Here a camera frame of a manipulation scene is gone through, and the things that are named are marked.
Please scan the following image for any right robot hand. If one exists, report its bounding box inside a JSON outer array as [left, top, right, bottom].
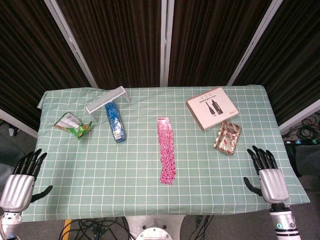
[[243, 145, 291, 205]]

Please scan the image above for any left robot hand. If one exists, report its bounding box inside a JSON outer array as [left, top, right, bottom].
[[0, 148, 54, 214]]

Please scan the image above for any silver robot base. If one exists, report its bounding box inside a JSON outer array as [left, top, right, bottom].
[[124, 214, 186, 240]]

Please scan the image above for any black power strip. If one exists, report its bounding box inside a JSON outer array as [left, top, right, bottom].
[[283, 138, 320, 146]]

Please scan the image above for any gold red snack packet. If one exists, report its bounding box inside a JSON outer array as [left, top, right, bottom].
[[213, 120, 243, 156]]

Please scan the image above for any green snack bag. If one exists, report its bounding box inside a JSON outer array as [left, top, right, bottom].
[[54, 111, 94, 141]]

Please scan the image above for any beige product box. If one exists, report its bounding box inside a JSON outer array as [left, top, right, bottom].
[[185, 86, 240, 132]]

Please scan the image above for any blue printed carton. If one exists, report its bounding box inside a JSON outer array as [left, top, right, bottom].
[[104, 100, 127, 144]]

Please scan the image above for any white metal shelf rack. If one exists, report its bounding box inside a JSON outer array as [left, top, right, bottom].
[[85, 85, 132, 125]]

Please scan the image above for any green checked tablecloth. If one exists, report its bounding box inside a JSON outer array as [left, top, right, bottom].
[[19, 84, 312, 223]]

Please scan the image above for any yellow cable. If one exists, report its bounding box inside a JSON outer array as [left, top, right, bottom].
[[58, 219, 73, 240]]

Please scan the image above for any black floor cable bundle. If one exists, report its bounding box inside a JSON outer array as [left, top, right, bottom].
[[71, 216, 132, 240], [186, 214, 217, 240], [282, 112, 320, 141]]

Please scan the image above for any white partition base rail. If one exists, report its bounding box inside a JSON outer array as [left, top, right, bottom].
[[0, 108, 39, 139], [278, 99, 320, 135]]

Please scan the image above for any white partition post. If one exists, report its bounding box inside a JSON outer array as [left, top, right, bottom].
[[43, 0, 104, 89], [159, 0, 175, 87], [226, 0, 286, 86]]

